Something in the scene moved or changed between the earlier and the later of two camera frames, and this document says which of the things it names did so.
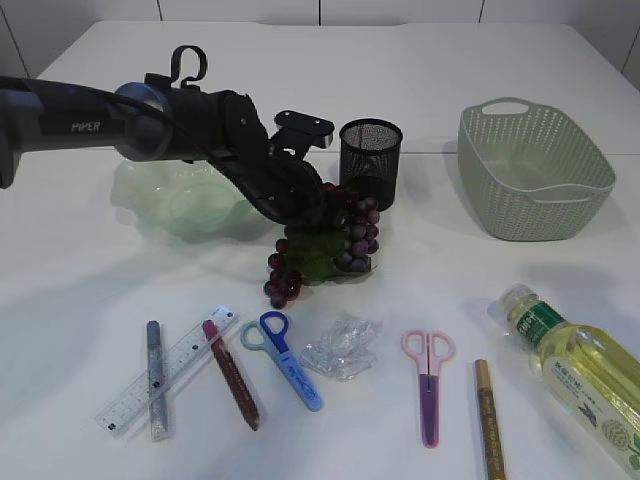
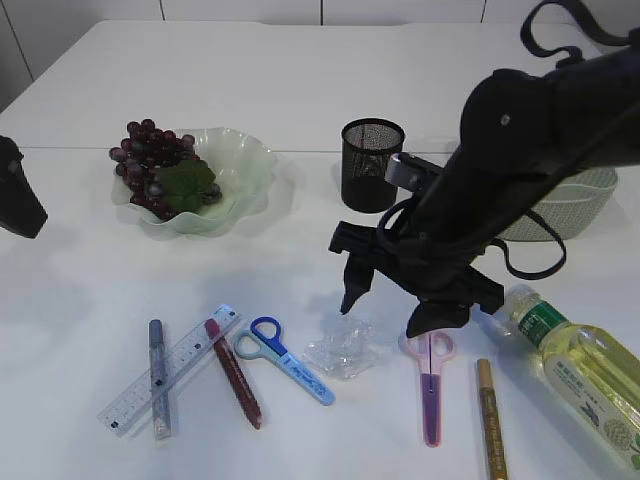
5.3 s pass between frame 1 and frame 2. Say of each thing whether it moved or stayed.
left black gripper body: moved
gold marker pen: stayed
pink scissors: stayed
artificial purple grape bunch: moved
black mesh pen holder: stayed
